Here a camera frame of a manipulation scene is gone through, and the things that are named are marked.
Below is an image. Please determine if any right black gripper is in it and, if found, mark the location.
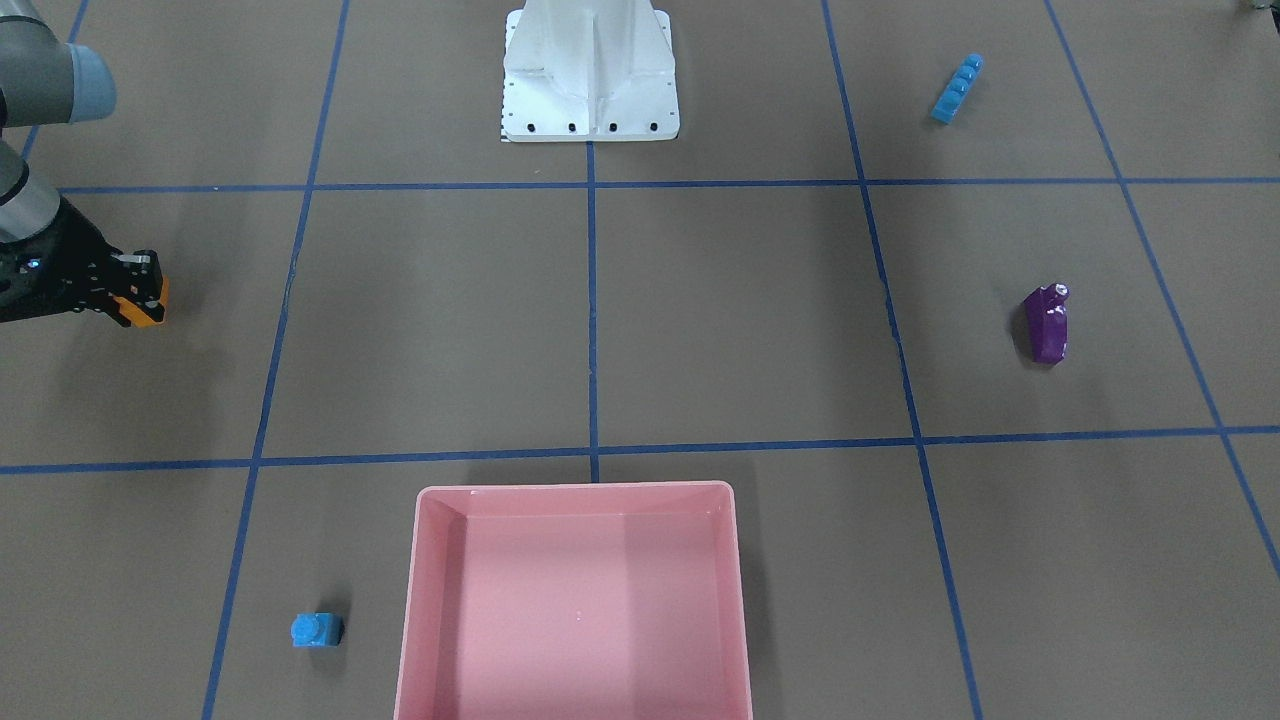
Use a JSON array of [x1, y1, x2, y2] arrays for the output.
[[1, 199, 165, 328]]

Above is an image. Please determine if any purple block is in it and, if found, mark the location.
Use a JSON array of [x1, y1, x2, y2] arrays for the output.
[[1021, 283, 1070, 365]]

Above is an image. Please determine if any pink plastic box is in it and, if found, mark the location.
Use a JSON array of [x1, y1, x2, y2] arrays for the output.
[[393, 480, 753, 719]]

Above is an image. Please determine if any orange block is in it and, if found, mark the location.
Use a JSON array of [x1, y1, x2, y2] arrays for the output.
[[113, 275, 170, 320]]

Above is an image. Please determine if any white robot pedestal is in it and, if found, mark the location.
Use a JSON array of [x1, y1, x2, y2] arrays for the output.
[[500, 1, 681, 143]]

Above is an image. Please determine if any long blue block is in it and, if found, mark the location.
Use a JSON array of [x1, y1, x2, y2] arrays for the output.
[[931, 53, 986, 126]]

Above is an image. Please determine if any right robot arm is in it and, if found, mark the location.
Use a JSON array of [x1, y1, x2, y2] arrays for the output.
[[1, 1, 170, 328]]

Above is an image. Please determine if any small blue block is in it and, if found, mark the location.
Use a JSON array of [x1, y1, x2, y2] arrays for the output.
[[291, 612, 344, 650]]

